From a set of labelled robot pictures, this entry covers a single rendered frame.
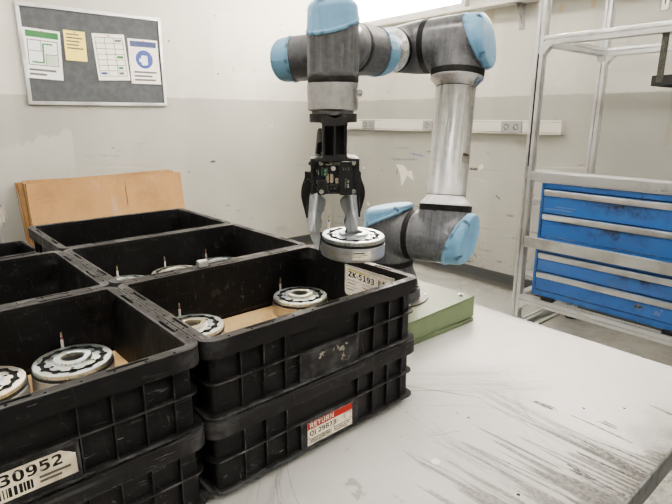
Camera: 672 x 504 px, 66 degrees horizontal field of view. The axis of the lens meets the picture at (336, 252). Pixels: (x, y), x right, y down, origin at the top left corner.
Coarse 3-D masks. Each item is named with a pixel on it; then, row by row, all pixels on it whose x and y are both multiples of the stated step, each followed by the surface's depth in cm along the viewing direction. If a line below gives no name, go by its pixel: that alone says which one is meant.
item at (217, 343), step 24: (216, 264) 93; (360, 264) 95; (120, 288) 80; (384, 288) 80; (408, 288) 84; (168, 312) 70; (312, 312) 71; (336, 312) 74; (192, 336) 63; (216, 336) 63; (240, 336) 64; (264, 336) 66
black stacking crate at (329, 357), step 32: (288, 256) 103; (320, 256) 103; (160, 288) 86; (192, 288) 90; (224, 288) 94; (256, 288) 99; (320, 288) 105; (352, 320) 78; (384, 320) 83; (256, 352) 67; (288, 352) 71; (320, 352) 74; (352, 352) 79; (224, 384) 65; (256, 384) 68; (288, 384) 72; (224, 416) 65
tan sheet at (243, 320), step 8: (248, 312) 97; (256, 312) 97; (264, 312) 97; (272, 312) 97; (224, 320) 94; (232, 320) 94; (240, 320) 94; (248, 320) 94; (256, 320) 94; (264, 320) 94; (232, 328) 90
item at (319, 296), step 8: (288, 288) 101; (296, 288) 102; (312, 288) 101; (280, 296) 98; (312, 296) 97; (320, 296) 97; (280, 304) 94; (288, 304) 93; (296, 304) 93; (304, 304) 93; (312, 304) 93
